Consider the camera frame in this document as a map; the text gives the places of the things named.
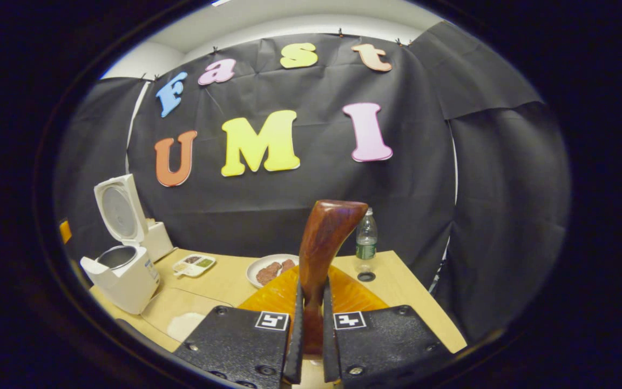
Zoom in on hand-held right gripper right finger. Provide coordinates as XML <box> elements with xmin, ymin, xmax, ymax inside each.
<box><xmin>322</xmin><ymin>265</ymin><xmax>455</xmax><ymax>389</ymax></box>

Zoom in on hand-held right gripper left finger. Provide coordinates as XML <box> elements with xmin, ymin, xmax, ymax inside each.
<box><xmin>173</xmin><ymin>265</ymin><xmax>305</xmax><ymax>389</ymax></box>

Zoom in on white rice cooker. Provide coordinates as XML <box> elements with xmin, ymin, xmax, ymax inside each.
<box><xmin>80</xmin><ymin>173</ymin><xmax>161</xmax><ymax>316</ymax></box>

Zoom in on brown wooden spoon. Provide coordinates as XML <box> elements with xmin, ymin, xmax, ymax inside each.
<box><xmin>299</xmin><ymin>199</ymin><xmax>369</xmax><ymax>354</ymax></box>

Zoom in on white oval plate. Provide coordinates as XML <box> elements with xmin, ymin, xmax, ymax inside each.
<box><xmin>246</xmin><ymin>254</ymin><xmax>301</xmax><ymax>289</ymax></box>

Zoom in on white divided condiment tray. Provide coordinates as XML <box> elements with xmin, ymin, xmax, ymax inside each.
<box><xmin>172</xmin><ymin>254</ymin><xmax>217</xmax><ymax>278</ymax></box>

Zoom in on white toaster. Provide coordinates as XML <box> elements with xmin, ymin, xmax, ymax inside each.
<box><xmin>144</xmin><ymin>219</ymin><xmax>175</xmax><ymax>263</ymax></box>

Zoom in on green label water bottle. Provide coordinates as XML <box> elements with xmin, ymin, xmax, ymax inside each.
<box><xmin>355</xmin><ymin>207</ymin><xmax>378</xmax><ymax>273</ymax></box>

